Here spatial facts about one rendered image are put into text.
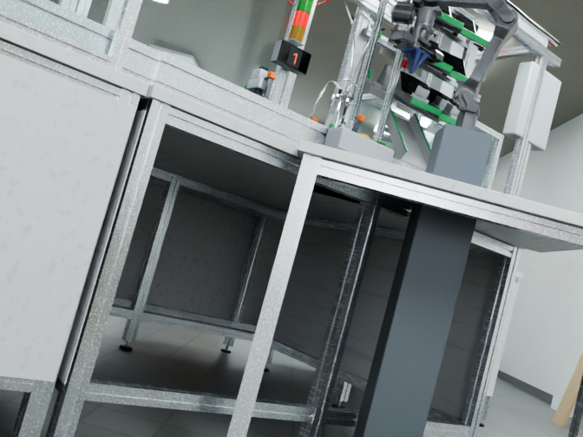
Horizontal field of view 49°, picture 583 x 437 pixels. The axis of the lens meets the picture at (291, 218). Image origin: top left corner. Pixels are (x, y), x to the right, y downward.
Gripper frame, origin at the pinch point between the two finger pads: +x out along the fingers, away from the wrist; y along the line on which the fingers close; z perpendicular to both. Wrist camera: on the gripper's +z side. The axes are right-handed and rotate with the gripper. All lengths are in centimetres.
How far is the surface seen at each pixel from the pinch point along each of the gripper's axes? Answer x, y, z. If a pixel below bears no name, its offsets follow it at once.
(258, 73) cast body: 18.5, 41.2, 18.8
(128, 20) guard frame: 27, 88, -1
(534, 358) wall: 91, -467, 225
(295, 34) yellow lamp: -2.4, 25.7, 29.8
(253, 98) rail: 31, 50, 2
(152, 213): 62, -6, 170
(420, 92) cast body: 1.4, -18.3, 12.9
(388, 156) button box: 31.9, 5.1, -5.1
